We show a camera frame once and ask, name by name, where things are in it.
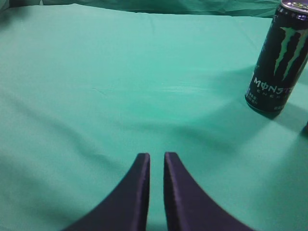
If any black Monster energy can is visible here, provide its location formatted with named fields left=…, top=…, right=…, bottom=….
left=245, top=0, right=308, bottom=114

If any green backdrop cloth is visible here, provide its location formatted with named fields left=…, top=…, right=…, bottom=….
left=0, top=0, right=280, bottom=18

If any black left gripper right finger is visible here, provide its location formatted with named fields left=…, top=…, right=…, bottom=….
left=164, top=152, right=252, bottom=231

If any dark can at edge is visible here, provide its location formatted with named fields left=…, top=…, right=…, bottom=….
left=301, top=122, right=308, bottom=136

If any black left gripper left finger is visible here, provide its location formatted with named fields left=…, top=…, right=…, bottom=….
left=64, top=153, right=150, bottom=231

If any green tablecloth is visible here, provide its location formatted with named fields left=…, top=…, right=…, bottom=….
left=0, top=4, right=308, bottom=231

